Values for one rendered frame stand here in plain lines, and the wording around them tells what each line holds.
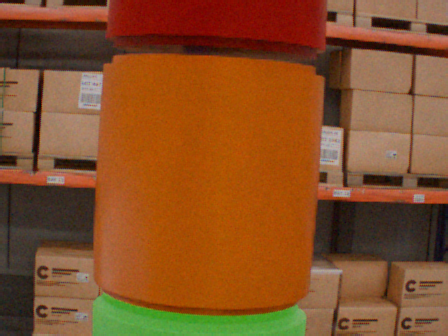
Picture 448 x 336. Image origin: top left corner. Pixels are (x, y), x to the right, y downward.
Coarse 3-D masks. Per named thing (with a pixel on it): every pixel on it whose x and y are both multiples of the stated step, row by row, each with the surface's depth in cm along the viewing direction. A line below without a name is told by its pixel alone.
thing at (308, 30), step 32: (128, 0) 19; (160, 0) 19; (192, 0) 18; (224, 0) 18; (256, 0) 18; (288, 0) 19; (320, 0) 20; (128, 32) 19; (160, 32) 19; (192, 32) 18; (224, 32) 18; (256, 32) 18; (288, 32) 19; (320, 32) 20
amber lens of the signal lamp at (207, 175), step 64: (128, 64) 19; (192, 64) 19; (256, 64) 19; (128, 128) 19; (192, 128) 18; (256, 128) 19; (320, 128) 20; (128, 192) 19; (192, 192) 19; (256, 192) 19; (128, 256) 19; (192, 256) 19; (256, 256) 19
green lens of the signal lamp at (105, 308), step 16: (96, 304) 21; (112, 304) 20; (128, 304) 20; (96, 320) 20; (112, 320) 20; (128, 320) 20; (144, 320) 19; (160, 320) 19; (176, 320) 19; (192, 320) 19; (208, 320) 19; (224, 320) 19; (240, 320) 20; (256, 320) 20; (272, 320) 20; (288, 320) 20; (304, 320) 21
